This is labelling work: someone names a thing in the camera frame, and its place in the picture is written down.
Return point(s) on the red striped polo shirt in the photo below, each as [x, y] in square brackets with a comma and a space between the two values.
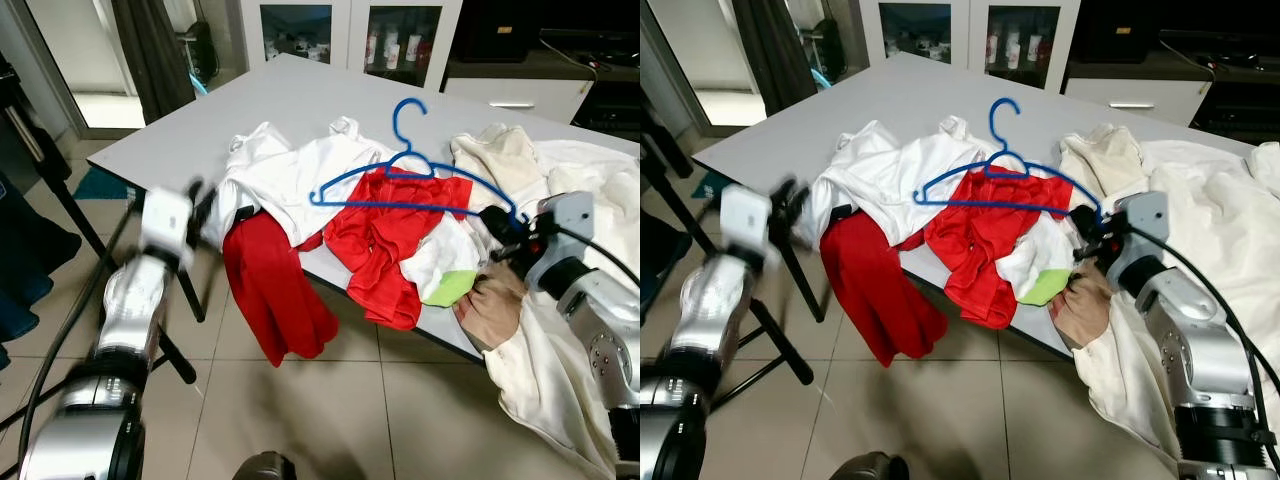
[975, 260]
[375, 260]

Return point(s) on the blue plastic clothes hanger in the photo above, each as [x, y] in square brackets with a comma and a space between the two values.
[408, 100]
[1005, 100]

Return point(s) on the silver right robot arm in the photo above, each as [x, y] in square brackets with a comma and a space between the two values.
[600, 320]
[1190, 340]

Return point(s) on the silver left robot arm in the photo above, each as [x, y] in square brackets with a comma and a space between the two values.
[130, 300]
[720, 300]

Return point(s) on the lime green cloth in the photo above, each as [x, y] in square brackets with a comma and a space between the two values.
[450, 288]
[1045, 288]

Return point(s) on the cream garment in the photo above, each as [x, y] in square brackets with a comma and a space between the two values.
[1100, 155]
[495, 155]

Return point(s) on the teal floor mat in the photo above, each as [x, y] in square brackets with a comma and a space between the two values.
[100, 185]
[720, 185]

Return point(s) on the black table leg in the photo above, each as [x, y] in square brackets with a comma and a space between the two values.
[190, 290]
[810, 290]

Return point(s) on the white button shirt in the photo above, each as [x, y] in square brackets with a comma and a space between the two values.
[1220, 200]
[570, 400]

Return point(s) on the white polo shirt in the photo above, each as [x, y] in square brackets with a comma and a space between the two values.
[945, 150]
[345, 150]

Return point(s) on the dark grey curtain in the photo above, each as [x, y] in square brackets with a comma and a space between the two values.
[775, 55]
[155, 60]

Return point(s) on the black set-top box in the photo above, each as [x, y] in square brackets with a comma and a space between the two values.
[1240, 110]
[612, 108]

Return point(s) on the black device with light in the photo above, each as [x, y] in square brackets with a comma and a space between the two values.
[205, 50]
[828, 50]

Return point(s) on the white bottle red label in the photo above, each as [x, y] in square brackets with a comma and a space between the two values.
[1015, 46]
[1038, 46]
[392, 46]
[372, 46]
[415, 46]
[995, 46]

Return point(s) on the black audio speaker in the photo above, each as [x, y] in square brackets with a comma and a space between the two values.
[502, 28]
[1118, 28]

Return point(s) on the dark TV stand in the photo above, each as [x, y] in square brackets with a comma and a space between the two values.
[610, 60]
[1235, 60]

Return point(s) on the white glass door cabinet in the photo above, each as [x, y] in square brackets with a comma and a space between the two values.
[970, 15]
[350, 15]

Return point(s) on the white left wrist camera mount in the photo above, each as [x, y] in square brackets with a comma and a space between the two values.
[165, 220]
[745, 220]

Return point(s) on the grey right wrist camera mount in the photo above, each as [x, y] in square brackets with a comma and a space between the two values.
[1145, 215]
[570, 215]

